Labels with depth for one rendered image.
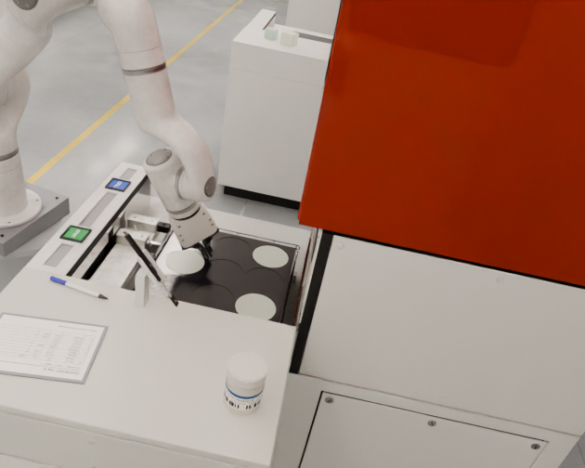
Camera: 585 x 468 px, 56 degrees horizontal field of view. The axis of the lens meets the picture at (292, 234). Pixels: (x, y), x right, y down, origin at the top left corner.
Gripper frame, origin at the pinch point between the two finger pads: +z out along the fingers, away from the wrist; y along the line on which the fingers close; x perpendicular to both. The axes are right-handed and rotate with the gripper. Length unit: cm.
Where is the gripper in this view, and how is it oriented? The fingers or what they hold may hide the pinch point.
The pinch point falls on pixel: (205, 250)
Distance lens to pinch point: 145.5
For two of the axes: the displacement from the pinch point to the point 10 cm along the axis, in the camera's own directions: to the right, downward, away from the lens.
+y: -8.6, 4.8, -2.0
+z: 2.2, 6.8, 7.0
